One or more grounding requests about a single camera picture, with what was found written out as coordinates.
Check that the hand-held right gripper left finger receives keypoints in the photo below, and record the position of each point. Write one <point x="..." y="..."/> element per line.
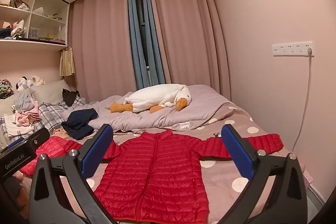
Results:
<point x="96" y="146"/>

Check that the patterned crochet cloth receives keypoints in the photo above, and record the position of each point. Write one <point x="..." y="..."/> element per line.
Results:
<point x="5" y="88"/>

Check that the pink curtain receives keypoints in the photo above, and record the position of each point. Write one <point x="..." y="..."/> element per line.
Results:
<point x="189" y="37"/>
<point x="102" y="45"/>

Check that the clutter of shelf things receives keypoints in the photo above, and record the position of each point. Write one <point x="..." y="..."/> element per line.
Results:
<point x="15" y="28"/>

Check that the white goose plush toy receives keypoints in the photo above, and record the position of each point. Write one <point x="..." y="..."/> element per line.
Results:
<point x="155" y="96"/>

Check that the peach garment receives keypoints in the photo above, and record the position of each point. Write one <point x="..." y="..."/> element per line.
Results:
<point x="61" y="133"/>

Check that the beige pleated cloth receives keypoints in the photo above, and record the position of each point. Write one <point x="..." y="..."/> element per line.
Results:
<point x="67" y="62"/>

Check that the white power outlet strip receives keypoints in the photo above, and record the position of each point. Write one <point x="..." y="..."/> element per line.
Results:
<point x="288" y="49"/>

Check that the navy blue garment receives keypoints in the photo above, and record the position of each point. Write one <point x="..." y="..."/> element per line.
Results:
<point x="78" y="123"/>

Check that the black garment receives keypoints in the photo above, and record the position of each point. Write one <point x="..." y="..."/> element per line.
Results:
<point x="69" y="98"/>

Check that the plaid pillow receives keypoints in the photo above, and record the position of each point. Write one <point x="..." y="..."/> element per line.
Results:
<point x="51" y="112"/>

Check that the lilac quilt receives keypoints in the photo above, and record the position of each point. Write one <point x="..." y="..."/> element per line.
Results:
<point x="162" y="116"/>

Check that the blue curtain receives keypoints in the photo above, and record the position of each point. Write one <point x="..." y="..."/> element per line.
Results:
<point x="155" y="64"/>

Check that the grey pillow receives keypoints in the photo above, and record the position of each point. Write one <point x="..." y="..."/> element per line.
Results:
<point x="50" y="91"/>

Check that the white wall shelf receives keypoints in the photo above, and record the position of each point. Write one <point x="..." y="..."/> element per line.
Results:
<point x="31" y="43"/>

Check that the grey blue garment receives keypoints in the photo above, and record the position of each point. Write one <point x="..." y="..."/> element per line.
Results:
<point x="23" y="102"/>

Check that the white dog plush toy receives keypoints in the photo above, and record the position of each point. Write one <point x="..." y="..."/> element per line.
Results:
<point x="22" y="83"/>

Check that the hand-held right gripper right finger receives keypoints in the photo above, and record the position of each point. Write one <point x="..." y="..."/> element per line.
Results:
<point x="237" y="146"/>

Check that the polka dot bed sheet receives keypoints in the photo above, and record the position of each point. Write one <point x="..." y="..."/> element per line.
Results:
<point x="225" y="187"/>

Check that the white plug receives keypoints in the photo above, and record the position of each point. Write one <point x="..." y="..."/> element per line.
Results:
<point x="309" y="51"/>

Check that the white garment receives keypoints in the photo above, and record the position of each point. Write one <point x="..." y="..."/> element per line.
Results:
<point x="17" y="129"/>

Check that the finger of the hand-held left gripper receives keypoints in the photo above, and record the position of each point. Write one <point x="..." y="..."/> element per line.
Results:
<point x="15" y="143"/>

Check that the red puffer jacket orange lining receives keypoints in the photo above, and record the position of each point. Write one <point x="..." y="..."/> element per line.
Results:
<point x="50" y="148"/>

